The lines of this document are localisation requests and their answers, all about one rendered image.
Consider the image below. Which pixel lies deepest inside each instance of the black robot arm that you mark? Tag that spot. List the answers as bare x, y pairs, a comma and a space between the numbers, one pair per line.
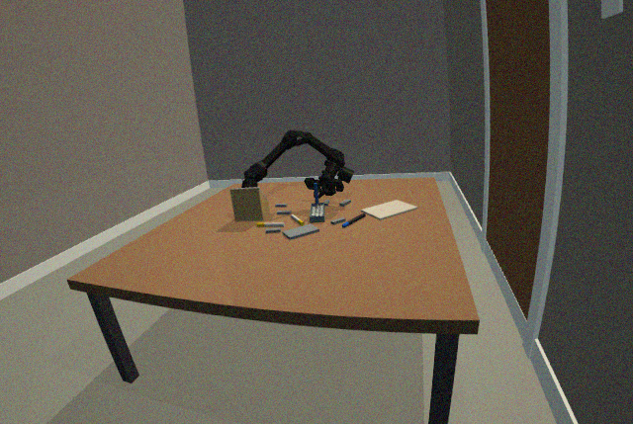
334, 162

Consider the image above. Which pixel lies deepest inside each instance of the black marker with blue cap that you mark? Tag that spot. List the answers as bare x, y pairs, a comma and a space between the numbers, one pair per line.
353, 220

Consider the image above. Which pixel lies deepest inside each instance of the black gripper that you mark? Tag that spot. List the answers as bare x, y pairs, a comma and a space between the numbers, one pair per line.
327, 182

